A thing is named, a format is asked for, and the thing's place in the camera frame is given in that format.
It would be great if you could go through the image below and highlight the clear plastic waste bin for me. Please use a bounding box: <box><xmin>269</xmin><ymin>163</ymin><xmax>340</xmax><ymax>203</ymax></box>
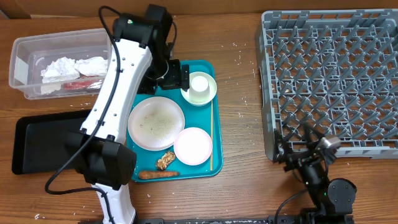
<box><xmin>9</xmin><ymin>29</ymin><xmax>111</xmax><ymax>100</ymax></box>

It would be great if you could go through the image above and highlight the large pink plate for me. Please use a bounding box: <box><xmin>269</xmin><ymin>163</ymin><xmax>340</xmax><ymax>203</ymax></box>
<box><xmin>127</xmin><ymin>96</ymin><xmax>185</xmax><ymax>151</ymax></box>

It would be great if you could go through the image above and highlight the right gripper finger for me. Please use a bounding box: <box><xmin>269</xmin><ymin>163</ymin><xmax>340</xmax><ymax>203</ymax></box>
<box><xmin>273</xmin><ymin>130</ymin><xmax>293</xmax><ymax>159</ymax></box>
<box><xmin>303</xmin><ymin>123</ymin><xmax>325</xmax><ymax>146</ymax></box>

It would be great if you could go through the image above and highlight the wooden chopstick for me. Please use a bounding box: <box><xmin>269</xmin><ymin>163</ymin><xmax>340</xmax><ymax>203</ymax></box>
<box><xmin>210</xmin><ymin>100</ymin><xmax>214</xmax><ymax>171</ymax></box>

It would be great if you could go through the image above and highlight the red snack wrapper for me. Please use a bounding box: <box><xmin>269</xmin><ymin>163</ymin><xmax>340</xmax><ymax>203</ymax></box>
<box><xmin>63</xmin><ymin>80</ymin><xmax>103</xmax><ymax>91</ymax></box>

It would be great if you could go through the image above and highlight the black rectangular tray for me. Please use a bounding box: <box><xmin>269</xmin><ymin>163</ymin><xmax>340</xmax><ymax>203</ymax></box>
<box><xmin>12</xmin><ymin>110</ymin><xmax>90</xmax><ymax>175</ymax></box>

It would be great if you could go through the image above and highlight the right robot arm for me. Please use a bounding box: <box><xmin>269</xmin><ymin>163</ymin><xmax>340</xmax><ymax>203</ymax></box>
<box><xmin>269</xmin><ymin>123</ymin><xmax>357</xmax><ymax>223</ymax></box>

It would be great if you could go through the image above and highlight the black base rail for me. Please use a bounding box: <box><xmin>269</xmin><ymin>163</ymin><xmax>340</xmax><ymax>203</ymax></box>
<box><xmin>133</xmin><ymin>215</ymin><xmax>301</xmax><ymax>224</ymax></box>

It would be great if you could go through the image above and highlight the gold foil wrapper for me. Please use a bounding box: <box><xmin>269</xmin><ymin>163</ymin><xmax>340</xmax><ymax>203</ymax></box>
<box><xmin>155</xmin><ymin>151</ymin><xmax>176</xmax><ymax>170</ymax></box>

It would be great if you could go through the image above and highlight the white paper cup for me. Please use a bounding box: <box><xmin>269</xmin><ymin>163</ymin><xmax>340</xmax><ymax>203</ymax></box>
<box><xmin>190</xmin><ymin>76</ymin><xmax>210</xmax><ymax>97</ymax></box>

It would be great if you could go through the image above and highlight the white napkin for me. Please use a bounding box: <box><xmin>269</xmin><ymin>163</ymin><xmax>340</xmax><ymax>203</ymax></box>
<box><xmin>40</xmin><ymin>57</ymin><xmax>80</xmax><ymax>83</ymax></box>
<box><xmin>74</xmin><ymin>57</ymin><xmax>108</xmax><ymax>77</ymax></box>

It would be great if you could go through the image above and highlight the pale green bowl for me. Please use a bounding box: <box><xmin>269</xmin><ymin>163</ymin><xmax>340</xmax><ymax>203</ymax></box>
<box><xmin>180</xmin><ymin>72</ymin><xmax>217</xmax><ymax>106</ymax></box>

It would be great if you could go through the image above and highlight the grey dishwasher rack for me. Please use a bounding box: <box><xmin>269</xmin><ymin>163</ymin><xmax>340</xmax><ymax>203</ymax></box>
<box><xmin>256</xmin><ymin>9</ymin><xmax>397</xmax><ymax>159</ymax></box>

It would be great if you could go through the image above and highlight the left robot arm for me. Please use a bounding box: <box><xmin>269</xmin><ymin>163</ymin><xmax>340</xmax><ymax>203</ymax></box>
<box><xmin>65</xmin><ymin>4</ymin><xmax>189</xmax><ymax>223</ymax></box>

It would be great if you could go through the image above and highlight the orange carrot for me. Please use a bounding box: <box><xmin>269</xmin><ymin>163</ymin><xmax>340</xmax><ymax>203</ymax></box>
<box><xmin>139</xmin><ymin>170</ymin><xmax>180</xmax><ymax>180</ymax></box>

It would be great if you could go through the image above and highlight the teal plastic serving tray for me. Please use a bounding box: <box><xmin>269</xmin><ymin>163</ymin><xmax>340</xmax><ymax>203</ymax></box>
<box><xmin>126</xmin><ymin>59</ymin><xmax>224</xmax><ymax>183</ymax></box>

